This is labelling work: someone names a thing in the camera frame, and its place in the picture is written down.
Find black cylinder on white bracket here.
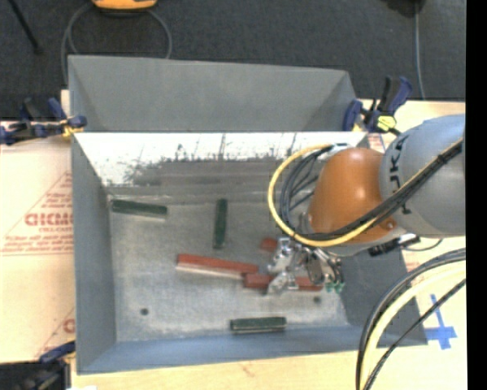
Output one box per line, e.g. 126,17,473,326
367,235,422,258

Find brown cardboard board red print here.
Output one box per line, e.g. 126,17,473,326
0,120,78,366

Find grey metal bin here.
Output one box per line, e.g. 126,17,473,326
67,54,428,374

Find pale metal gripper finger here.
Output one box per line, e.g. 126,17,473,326
267,271,299,296
266,236,294,274

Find long red-brown flat block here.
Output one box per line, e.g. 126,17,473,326
175,253,260,280

